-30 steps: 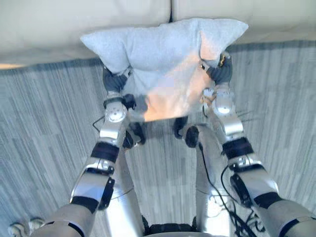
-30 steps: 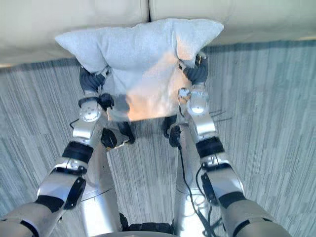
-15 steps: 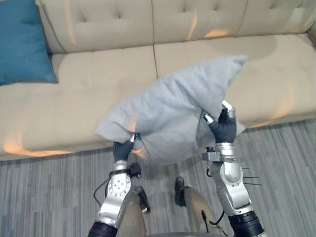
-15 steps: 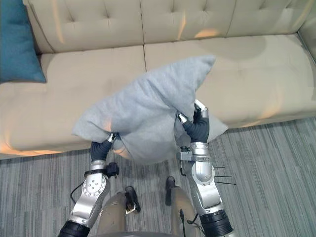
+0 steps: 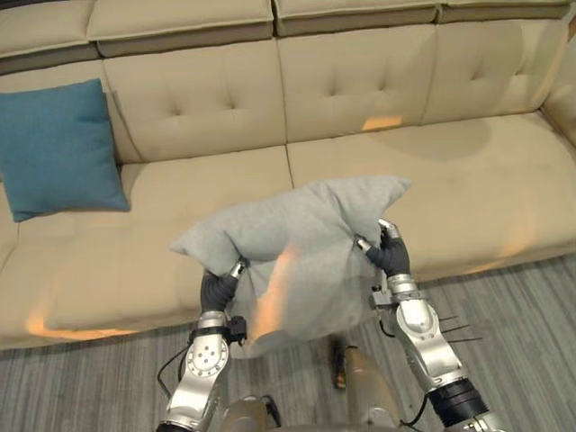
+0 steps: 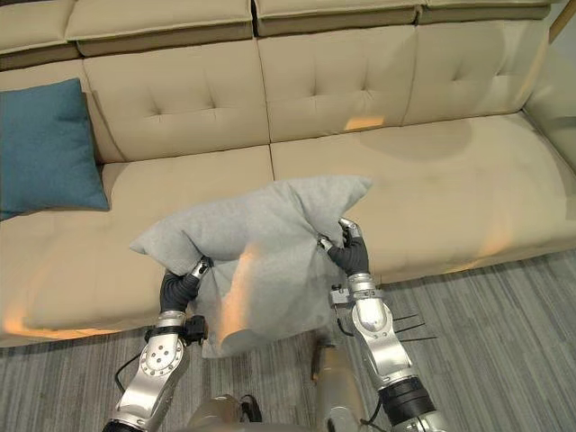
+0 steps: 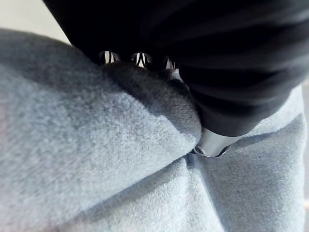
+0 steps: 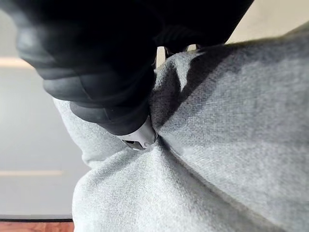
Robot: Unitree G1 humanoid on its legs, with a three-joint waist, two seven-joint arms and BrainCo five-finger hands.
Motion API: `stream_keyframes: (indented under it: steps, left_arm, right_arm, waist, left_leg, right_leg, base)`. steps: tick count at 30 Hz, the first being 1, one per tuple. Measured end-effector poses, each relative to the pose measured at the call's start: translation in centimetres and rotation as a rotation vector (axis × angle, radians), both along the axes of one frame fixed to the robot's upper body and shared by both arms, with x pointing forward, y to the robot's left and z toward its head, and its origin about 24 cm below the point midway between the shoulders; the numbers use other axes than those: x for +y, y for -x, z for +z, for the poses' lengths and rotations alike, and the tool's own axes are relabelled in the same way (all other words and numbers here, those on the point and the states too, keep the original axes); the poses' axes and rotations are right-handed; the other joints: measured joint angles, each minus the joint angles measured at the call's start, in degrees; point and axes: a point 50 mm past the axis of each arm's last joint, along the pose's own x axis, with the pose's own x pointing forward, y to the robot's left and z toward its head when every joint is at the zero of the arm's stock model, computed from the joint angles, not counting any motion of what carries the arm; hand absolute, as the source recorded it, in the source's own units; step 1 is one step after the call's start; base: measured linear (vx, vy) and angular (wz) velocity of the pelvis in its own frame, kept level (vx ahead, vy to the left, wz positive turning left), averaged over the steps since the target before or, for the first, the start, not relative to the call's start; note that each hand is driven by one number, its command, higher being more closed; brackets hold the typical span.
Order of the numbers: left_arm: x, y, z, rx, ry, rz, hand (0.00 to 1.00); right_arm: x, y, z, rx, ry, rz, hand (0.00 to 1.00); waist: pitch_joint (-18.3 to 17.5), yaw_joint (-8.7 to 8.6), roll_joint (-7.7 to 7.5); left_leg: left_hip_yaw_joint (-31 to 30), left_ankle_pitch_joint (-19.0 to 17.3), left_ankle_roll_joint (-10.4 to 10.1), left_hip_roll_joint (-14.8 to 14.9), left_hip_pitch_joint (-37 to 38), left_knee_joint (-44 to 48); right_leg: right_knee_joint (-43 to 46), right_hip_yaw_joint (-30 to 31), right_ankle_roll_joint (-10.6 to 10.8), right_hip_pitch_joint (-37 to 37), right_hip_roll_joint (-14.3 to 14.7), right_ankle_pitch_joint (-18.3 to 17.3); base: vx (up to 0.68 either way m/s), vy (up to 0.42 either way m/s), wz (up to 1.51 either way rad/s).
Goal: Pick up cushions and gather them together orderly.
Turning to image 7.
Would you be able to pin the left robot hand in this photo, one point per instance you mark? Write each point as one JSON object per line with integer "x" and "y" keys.
{"x": 217, "y": 60}

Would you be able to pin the light blue fabric cushion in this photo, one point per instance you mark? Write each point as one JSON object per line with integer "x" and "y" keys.
{"x": 96, "y": 145}

